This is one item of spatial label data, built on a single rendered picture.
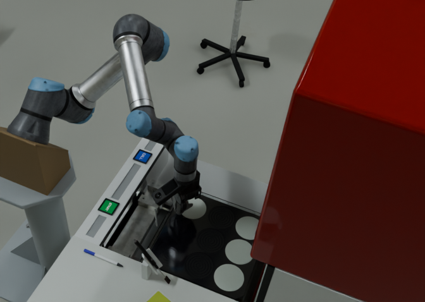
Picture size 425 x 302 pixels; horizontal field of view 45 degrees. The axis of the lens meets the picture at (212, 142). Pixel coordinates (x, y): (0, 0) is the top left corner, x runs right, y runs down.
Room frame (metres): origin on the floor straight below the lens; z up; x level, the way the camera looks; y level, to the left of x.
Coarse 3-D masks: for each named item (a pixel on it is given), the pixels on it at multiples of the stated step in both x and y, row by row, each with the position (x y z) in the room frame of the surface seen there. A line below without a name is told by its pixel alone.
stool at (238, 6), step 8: (240, 0) 3.05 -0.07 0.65; (248, 0) 3.06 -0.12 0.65; (240, 8) 3.20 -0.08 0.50; (240, 16) 3.21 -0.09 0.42; (232, 32) 3.20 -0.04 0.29; (208, 40) 3.36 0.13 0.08; (232, 40) 3.19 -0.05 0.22; (240, 40) 3.40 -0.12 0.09; (216, 48) 3.28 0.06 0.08; (224, 48) 3.26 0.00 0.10; (232, 48) 3.19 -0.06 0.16; (224, 56) 3.16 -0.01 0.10; (232, 56) 3.16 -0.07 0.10; (240, 56) 3.20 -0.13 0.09; (248, 56) 3.20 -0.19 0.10; (256, 56) 3.22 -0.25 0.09; (200, 64) 3.05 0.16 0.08; (208, 64) 3.06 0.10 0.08; (264, 64) 3.21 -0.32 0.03; (200, 72) 3.03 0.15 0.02; (240, 72) 3.01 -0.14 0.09; (240, 80) 2.94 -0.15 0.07
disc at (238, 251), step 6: (234, 240) 1.02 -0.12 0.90; (240, 240) 1.02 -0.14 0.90; (228, 246) 0.99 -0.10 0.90; (234, 246) 0.99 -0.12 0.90; (240, 246) 0.99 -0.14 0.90; (246, 246) 1.00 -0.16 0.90; (228, 252) 0.97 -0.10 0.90; (234, 252) 0.97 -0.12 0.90; (240, 252) 0.97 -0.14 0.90; (246, 252) 0.97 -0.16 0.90; (228, 258) 0.94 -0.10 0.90; (234, 258) 0.94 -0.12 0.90; (240, 258) 0.95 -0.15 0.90; (246, 258) 0.95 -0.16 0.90; (240, 264) 0.92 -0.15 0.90
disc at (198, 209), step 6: (192, 198) 1.18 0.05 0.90; (198, 198) 1.18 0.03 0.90; (198, 204) 1.15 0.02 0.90; (204, 204) 1.16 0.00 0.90; (186, 210) 1.12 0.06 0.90; (192, 210) 1.12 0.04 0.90; (198, 210) 1.12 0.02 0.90; (204, 210) 1.13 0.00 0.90; (186, 216) 1.09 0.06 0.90; (192, 216) 1.10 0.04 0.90; (198, 216) 1.10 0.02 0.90
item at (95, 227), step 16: (144, 144) 1.36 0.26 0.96; (160, 144) 1.37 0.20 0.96; (128, 160) 1.27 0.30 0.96; (128, 176) 1.20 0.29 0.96; (112, 192) 1.11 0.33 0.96; (128, 192) 1.12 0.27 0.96; (96, 208) 1.03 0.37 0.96; (96, 224) 0.97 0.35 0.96; (112, 224) 0.98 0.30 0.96; (96, 240) 0.91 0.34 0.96
